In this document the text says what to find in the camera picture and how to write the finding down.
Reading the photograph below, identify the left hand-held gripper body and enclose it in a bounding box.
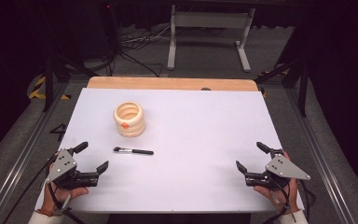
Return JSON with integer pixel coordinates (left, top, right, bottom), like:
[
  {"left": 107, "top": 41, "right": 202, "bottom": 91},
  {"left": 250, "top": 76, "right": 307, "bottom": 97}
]
[{"left": 45, "top": 148, "right": 102, "bottom": 191}]

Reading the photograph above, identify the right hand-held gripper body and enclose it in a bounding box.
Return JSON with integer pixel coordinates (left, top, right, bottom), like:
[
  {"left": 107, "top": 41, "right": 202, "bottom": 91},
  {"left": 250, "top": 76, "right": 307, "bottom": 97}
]
[{"left": 244, "top": 148, "right": 312, "bottom": 191}]

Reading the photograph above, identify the person's left hand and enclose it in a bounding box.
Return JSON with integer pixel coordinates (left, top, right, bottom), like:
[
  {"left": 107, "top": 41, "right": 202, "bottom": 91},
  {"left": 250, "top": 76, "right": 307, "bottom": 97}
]
[{"left": 41, "top": 181, "right": 90, "bottom": 217}]

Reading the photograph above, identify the person's right hand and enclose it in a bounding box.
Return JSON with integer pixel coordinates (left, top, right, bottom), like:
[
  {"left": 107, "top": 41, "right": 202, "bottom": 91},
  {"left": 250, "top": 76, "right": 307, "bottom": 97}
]
[{"left": 253, "top": 151, "right": 300, "bottom": 216}]

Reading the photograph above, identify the black makeup brush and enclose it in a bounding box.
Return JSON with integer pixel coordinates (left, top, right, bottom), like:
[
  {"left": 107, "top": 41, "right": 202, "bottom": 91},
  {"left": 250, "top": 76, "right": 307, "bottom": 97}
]
[{"left": 112, "top": 147, "right": 155, "bottom": 156}]

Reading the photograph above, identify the cream ribbed ceramic cup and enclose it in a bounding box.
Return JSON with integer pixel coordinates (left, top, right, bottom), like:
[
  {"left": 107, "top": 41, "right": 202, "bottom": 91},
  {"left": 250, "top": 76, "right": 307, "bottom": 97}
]
[{"left": 113, "top": 101, "right": 146, "bottom": 138}]

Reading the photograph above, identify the white table mat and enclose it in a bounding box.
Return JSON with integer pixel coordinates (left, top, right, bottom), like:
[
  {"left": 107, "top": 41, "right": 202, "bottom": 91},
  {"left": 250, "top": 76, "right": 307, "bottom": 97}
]
[{"left": 34, "top": 87, "right": 306, "bottom": 215}]

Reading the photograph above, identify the yellow black floor tape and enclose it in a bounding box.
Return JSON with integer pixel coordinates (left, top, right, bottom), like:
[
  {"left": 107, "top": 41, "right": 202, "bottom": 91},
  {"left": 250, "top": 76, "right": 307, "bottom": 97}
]
[{"left": 27, "top": 76, "right": 73, "bottom": 101}]

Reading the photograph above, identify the black tripod stand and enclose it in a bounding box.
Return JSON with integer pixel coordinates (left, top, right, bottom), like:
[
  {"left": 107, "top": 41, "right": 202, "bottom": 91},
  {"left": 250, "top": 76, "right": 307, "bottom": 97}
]
[
  {"left": 41, "top": 50, "right": 101, "bottom": 114},
  {"left": 254, "top": 55, "right": 312, "bottom": 119}
]

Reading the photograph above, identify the person's dark lap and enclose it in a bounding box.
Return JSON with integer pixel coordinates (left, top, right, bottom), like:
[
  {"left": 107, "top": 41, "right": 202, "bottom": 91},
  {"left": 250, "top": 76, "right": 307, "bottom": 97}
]
[{"left": 106, "top": 213, "right": 254, "bottom": 224}]

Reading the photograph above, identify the black computer tower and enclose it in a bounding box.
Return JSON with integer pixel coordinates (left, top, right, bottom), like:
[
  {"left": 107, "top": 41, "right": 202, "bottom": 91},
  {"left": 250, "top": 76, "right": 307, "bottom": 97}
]
[{"left": 96, "top": 1, "right": 122, "bottom": 61}]

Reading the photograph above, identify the grey metal stand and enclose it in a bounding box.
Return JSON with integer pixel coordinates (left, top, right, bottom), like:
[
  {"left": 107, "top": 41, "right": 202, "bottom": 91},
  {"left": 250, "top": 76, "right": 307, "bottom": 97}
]
[{"left": 166, "top": 4, "right": 256, "bottom": 74}]

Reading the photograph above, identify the small black floor bracket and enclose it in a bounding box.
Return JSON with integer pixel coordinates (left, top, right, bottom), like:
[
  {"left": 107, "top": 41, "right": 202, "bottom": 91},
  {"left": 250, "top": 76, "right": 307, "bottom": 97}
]
[{"left": 48, "top": 122, "right": 68, "bottom": 143}]

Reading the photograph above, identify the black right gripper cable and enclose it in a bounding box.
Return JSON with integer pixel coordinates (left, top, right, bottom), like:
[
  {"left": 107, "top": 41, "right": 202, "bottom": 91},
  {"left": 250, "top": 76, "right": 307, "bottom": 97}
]
[{"left": 262, "top": 179, "right": 317, "bottom": 224}]

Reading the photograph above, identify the aluminium floor rail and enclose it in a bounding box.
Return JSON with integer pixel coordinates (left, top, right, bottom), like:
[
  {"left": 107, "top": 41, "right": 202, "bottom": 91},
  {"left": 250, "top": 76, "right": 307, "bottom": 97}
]
[
  {"left": 282, "top": 88, "right": 358, "bottom": 224},
  {"left": 0, "top": 82, "right": 71, "bottom": 224}
]

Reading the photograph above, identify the floor cables bundle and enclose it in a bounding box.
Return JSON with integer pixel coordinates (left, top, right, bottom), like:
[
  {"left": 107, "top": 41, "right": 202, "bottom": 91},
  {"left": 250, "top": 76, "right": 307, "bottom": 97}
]
[{"left": 105, "top": 24, "right": 172, "bottom": 78}]

